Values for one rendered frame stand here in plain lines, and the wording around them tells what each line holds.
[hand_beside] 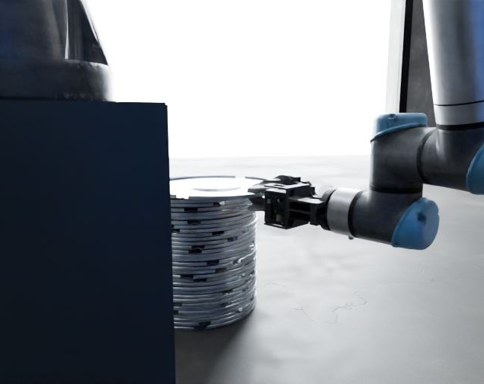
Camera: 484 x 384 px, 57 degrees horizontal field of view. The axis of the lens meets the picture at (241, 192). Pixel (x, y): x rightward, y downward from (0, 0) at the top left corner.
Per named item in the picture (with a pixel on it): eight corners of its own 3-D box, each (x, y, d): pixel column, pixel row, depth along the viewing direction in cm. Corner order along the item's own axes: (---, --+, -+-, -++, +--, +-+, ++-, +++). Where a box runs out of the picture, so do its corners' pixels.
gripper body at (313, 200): (261, 182, 76) (318, 190, 68) (292, 177, 83) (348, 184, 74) (260, 225, 78) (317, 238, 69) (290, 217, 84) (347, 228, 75)
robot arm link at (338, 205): (373, 187, 71) (370, 236, 73) (348, 184, 75) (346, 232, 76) (348, 193, 66) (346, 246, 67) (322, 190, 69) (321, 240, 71)
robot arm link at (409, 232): (444, 190, 64) (440, 248, 65) (374, 182, 71) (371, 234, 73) (421, 197, 58) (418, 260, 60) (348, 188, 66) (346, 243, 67)
